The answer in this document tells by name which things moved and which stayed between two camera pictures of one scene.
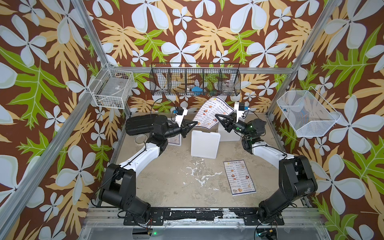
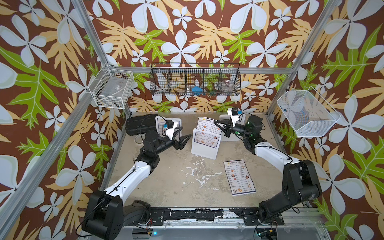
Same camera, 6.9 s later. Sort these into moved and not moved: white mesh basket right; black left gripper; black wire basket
Moved: black left gripper
Not moved: white mesh basket right; black wire basket
